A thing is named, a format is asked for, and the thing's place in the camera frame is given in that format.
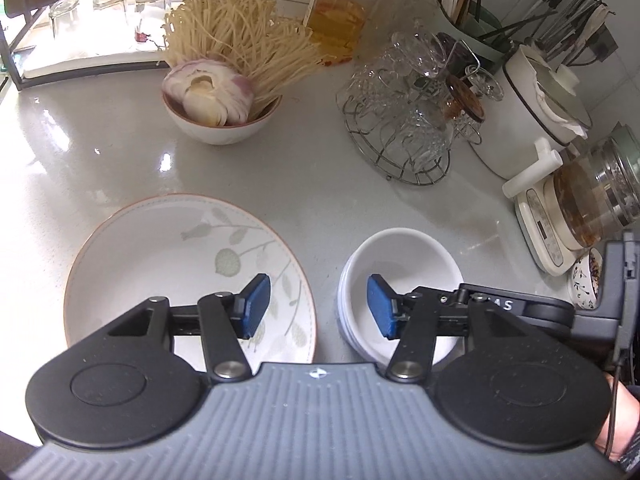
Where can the halved purple onion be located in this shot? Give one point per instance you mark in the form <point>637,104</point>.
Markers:
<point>210,92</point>

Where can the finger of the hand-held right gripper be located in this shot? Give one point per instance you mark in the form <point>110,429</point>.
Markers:
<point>545,312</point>

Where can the person's right forearm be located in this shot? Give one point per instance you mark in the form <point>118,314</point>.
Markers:
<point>625,410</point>

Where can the hanging kitchen utensils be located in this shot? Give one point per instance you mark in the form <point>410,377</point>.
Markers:
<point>570,10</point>

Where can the glass kettle on white base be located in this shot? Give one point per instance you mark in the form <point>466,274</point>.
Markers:
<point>540,230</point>

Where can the cluster of clear glass cups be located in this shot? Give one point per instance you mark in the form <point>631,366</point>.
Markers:
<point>415,110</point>

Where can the leaf print white plate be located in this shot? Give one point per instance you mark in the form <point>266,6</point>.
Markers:
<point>175,270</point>

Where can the green utensil holder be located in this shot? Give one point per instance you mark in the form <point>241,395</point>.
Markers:
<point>480,30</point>

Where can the clear drinking glass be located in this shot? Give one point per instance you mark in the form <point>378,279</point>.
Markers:
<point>65,20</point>
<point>110,10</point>
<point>152,12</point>

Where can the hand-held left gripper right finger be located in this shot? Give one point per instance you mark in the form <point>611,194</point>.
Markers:
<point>382,310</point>

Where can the white drip tray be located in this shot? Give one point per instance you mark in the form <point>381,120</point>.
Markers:
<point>80,62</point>

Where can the white bowl with vegetables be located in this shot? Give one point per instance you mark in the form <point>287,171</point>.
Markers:
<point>220,130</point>

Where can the plain white bowl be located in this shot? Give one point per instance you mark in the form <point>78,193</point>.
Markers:
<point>405,260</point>
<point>342,305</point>

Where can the red lid plastic jar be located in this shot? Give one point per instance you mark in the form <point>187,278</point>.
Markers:
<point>340,15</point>

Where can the small patterned dish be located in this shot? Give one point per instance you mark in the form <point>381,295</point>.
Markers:
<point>586,280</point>

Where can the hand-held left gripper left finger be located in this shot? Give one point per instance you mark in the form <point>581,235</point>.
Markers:
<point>255,305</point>

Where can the glass electric kettle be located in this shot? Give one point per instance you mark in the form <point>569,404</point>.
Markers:
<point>600,195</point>

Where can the white cooking pot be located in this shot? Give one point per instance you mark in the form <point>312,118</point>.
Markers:
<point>510,125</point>

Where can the brown patterned glass cup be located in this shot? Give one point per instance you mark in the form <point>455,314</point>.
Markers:
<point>465,100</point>

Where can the dark utensils in holder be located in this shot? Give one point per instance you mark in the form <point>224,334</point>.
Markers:
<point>520,27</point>

